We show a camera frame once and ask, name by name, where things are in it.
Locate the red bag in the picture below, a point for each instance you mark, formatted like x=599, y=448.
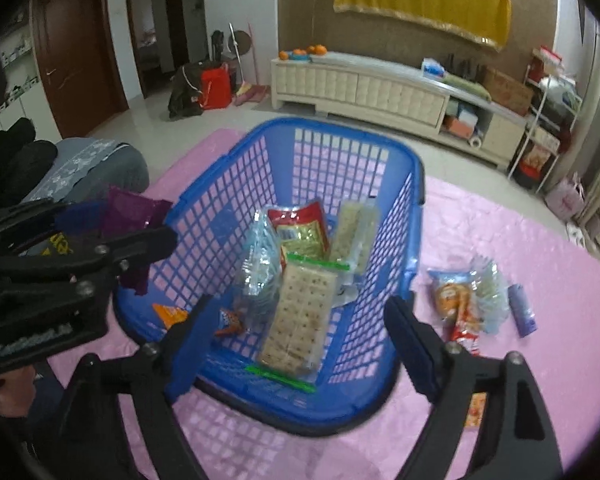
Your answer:
x=215, y=87

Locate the black padded garment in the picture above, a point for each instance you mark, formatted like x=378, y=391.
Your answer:
x=20, y=160

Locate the cream television cabinet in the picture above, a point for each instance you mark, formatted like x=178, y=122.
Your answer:
x=360, y=90

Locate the orange box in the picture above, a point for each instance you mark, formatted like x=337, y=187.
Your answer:
x=459, y=125

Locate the blue-tinted clear snack bag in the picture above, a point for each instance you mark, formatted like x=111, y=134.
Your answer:
x=257, y=270

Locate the orange sausage stick packet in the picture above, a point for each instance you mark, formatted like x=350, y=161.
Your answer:
x=462, y=335

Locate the narrow cracker packet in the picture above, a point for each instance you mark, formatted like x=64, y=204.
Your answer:
x=352, y=235

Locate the pink broom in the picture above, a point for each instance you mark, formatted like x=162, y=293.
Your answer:
x=252, y=95

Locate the pink tablecloth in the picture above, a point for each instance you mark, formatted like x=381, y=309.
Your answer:
x=530, y=410

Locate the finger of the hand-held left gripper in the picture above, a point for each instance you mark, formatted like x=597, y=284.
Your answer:
x=75, y=217
x=145, y=245

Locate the white mop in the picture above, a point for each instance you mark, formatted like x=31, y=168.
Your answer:
x=236, y=40

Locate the blue-edged orange chip packet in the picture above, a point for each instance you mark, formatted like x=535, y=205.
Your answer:
x=447, y=295

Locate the green folded cloth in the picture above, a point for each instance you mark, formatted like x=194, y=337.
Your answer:
x=467, y=87

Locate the black bag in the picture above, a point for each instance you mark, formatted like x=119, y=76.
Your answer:
x=185, y=92

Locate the white tape roll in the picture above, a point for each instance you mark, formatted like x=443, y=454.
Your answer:
x=476, y=141

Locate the red printed box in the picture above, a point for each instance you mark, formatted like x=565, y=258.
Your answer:
x=535, y=160

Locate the red gift box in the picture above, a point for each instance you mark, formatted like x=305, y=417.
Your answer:
x=547, y=59

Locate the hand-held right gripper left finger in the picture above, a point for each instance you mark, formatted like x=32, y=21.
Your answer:
x=195, y=345

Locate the teal bowl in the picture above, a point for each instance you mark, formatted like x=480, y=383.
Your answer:
x=298, y=54

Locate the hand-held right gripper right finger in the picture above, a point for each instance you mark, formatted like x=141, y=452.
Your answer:
x=415, y=352

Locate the cardboard box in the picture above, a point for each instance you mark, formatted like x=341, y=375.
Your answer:
x=507, y=91

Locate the grey chair cover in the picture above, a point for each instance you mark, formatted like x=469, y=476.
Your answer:
x=95, y=165

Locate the row of dark bottles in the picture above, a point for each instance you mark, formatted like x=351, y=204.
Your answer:
x=462, y=67

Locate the brown wooden door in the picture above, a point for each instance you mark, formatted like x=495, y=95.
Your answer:
x=80, y=55

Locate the large green-sealed cracker packet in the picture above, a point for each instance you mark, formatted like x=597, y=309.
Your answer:
x=300, y=310

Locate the lavender snack packet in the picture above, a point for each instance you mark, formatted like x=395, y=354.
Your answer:
x=522, y=312

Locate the pink bag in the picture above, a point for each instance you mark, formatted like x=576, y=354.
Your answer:
x=565, y=200

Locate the purple snack packet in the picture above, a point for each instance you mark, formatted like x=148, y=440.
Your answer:
x=130, y=215

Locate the orange snack packet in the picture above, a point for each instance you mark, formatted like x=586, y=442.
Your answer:
x=172, y=316

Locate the blue plastic basket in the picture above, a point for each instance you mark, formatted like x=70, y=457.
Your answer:
x=330, y=410

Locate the person's left hand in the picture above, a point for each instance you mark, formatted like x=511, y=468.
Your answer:
x=10, y=392

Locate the blue tissue box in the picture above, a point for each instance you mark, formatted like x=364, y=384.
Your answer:
x=434, y=68

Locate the red snack packet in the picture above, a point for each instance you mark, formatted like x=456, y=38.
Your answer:
x=300, y=232

